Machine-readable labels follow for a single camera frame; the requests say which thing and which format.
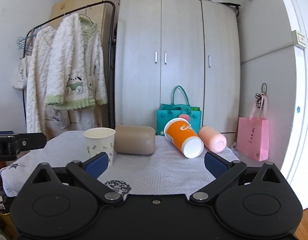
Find white patterned tablecloth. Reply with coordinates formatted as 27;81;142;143
0;129;241;198

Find white and green fleece robe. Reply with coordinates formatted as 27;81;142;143
45;14;108;110

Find teal tote bag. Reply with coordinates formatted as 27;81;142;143
156;85;202;135

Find taupe cylindrical cup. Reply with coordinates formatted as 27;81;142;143
114;125;156;155

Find orange and white paper cup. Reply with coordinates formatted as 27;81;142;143
164;118;204;159

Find pink cylindrical cup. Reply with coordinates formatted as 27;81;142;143
198;126;227;153

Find blue clothes hangers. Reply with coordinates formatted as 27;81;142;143
17;27;41;57

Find white leaf-print paper cup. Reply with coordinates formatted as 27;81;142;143
83;127;115;167

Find beige wooden cabinet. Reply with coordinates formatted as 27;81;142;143
49;0;119;81

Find grey three-door wardrobe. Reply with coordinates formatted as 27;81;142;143
114;0;240;139

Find black clothes rack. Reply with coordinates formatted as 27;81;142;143
34;0;117;128

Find pink paper shopping bag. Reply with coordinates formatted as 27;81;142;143
237;93;269;161

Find white hanging tote bag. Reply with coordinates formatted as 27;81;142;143
12;57;28;90

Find white door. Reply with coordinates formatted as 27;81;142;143
281;0;308;209

